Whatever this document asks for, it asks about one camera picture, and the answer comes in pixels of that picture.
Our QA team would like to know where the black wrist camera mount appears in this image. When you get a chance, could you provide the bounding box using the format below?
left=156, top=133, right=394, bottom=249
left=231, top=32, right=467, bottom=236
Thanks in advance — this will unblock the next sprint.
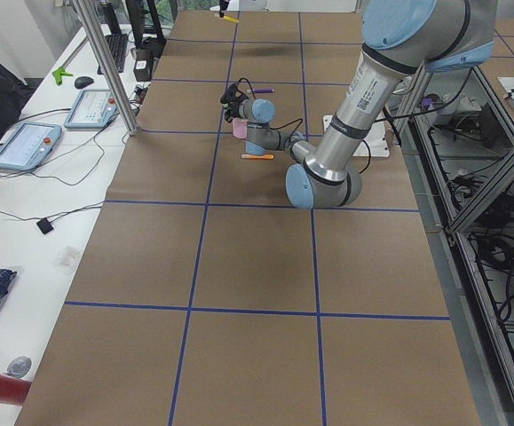
left=219, top=83, right=249, bottom=106

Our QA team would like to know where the orange marker pen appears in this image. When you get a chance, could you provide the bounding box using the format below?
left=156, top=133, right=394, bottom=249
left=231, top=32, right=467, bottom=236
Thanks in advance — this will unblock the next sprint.
left=241, top=154, right=274, bottom=161

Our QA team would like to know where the purple marker pen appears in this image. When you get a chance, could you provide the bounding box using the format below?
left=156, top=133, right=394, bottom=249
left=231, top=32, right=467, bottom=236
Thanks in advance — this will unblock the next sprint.
left=247, top=88, right=275, bottom=94

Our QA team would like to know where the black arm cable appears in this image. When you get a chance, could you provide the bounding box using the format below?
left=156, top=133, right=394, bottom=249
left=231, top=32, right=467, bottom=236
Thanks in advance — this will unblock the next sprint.
left=237, top=77, right=306, bottom=134

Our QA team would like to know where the far teach pendant tablet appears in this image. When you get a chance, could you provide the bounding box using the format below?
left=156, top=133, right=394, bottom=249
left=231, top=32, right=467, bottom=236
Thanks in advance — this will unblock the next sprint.
left=64, top=89, right=117, bottom=130

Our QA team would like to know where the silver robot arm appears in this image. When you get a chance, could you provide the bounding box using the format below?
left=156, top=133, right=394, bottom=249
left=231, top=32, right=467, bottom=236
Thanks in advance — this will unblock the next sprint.
left=220, top=1, right=497, bottom=209

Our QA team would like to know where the green plastic clamp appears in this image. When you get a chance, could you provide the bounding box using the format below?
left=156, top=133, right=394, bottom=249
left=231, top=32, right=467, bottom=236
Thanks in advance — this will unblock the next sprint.
left=51, top=67, right=72, bottom=85

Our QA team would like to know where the silver round tin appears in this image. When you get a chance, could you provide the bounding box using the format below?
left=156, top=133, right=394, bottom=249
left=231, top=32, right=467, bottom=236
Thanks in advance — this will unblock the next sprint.
left=6, top=356, right=32, bottom=379

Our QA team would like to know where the clear plastic bag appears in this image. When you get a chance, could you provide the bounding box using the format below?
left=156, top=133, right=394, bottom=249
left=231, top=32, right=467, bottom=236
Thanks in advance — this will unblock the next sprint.
left=53, top=246, right=81, bottom=275

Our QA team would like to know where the small black sensor puck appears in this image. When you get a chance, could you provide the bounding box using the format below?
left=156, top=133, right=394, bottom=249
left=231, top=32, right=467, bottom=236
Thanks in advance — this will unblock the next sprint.
left=36, top=217, right=54, bottom=235

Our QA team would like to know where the black keyboard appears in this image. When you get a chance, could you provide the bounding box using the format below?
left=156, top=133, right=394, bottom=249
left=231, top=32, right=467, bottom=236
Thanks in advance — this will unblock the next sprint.
left=104, top=33, right=128, bottom=73

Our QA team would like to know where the near teach pendant tablet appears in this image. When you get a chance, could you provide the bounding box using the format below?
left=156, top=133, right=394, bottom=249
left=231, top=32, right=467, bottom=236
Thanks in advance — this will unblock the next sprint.
left=0, top=122, right=62, bottom=171

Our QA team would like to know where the yellow marker pen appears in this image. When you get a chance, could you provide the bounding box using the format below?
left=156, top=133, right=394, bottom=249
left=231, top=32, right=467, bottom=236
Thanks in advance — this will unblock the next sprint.
left=217, top=15, right=239, bottom=23

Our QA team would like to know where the teach pendant tablet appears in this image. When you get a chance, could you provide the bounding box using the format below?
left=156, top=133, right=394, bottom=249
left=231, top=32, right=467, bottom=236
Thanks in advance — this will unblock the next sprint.
left=0, top=122, right=62, bottom=171
left=64, top=89, right=117, bottom=130

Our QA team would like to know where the black computer mouse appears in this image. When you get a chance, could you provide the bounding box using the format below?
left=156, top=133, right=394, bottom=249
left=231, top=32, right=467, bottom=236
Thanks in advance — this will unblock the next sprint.
left=74, top=76, right=94, bottom=90

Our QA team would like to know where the pink mesh pen holder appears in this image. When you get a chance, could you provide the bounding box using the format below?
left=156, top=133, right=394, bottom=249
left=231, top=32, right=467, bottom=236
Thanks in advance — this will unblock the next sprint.
left=232, top=118, right=248, bottom=139

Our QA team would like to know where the small black box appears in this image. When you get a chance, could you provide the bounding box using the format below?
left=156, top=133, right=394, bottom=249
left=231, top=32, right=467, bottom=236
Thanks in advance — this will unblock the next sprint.
left=133, top=49, right=154, bottom=82

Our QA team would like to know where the black computer monitor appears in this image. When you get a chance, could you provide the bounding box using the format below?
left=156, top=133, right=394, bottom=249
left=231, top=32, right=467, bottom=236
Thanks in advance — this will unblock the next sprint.
left=124, top=0, right=166, bottom=51

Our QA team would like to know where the aluminium frame rack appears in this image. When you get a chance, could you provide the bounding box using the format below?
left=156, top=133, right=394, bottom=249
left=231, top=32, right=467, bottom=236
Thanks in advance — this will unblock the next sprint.
left=400, top=68, right=514, bottom=425

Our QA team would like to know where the aluminium frame post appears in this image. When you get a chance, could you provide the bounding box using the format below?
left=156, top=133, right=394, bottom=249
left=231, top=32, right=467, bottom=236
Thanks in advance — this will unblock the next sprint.
left=73, top=0, right=138, bottom=136

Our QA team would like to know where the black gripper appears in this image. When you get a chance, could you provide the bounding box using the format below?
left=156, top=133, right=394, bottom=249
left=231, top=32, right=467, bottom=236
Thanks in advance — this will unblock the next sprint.
left=220, top=0, right=242, bottom=123

